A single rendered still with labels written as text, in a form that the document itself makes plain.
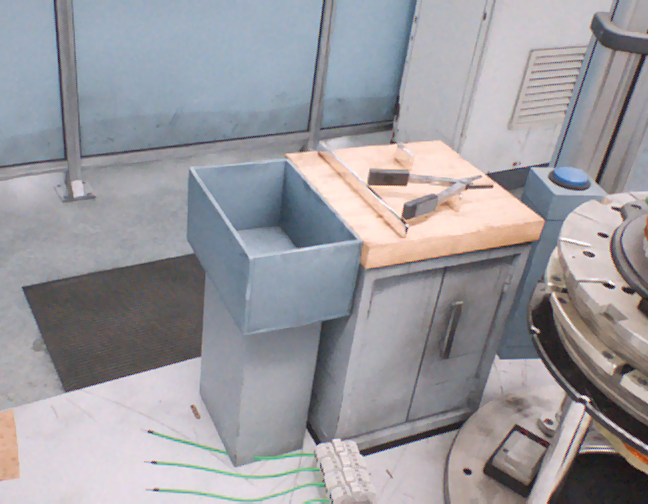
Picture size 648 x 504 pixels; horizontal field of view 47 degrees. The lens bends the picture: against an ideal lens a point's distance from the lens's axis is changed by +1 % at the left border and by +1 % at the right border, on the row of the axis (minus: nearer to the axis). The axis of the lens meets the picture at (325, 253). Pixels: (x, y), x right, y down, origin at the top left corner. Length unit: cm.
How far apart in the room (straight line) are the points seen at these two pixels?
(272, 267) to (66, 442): 34
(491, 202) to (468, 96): 218
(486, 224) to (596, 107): 41
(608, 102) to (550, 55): 203
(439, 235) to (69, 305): 173
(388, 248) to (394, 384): 19
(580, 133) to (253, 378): 60
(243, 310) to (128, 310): 164
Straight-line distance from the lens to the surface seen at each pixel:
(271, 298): 65
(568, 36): 317
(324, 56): 309
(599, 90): 109
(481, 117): 300
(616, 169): 114
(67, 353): 215
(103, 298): 233
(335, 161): 77
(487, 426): 90
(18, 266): 252
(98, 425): 87
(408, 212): 67
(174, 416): 88
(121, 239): 263
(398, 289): 72
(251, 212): 80
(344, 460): 79
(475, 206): 76
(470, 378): 87
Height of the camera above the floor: 140
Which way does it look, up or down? 32 degrees down
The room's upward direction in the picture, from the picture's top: 9 degrees clockwise
